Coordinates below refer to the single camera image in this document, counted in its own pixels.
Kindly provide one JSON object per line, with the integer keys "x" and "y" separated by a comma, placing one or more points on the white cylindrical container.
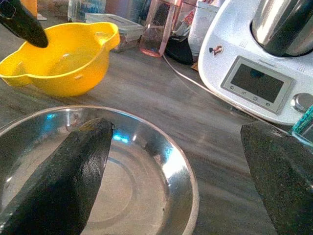
{"x": 200, "y": 29}

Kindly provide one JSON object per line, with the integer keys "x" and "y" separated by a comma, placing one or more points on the pink transparent container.
{"x": 154, "y": 39}

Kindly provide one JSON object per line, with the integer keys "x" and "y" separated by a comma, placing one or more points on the black rounded object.
{"x": 179, "y": 52}

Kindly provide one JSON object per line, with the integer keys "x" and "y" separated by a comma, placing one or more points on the white food processor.
{"x": 220, "y": 61}

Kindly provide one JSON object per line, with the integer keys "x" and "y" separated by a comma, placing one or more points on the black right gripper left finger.
{"x": 53, "y": 186}

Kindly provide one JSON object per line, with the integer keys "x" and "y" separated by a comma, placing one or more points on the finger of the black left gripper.
{"x": 22, "y": 22}

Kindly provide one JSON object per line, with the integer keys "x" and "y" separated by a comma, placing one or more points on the dark wooden table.
{"x": 171, "y": 102}

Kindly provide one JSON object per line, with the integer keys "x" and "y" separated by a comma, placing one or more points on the orange bottle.
{"x": 30, "y": 6}

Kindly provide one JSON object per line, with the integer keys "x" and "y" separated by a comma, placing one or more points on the clear teal water bottle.
{"x": 304, "y": 124}

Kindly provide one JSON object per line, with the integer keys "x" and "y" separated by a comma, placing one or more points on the clear lidded food container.
{"x": 127, "y": 31}

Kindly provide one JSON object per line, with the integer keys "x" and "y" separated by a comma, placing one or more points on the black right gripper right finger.
{"x": 283, "y": 186}

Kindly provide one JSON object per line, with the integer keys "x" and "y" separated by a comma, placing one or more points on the clear glass jar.
{"x": 85, "y": 9}

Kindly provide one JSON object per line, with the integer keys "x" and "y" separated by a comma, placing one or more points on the yellow plastic bowl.
{"x": 68, "y": 68}

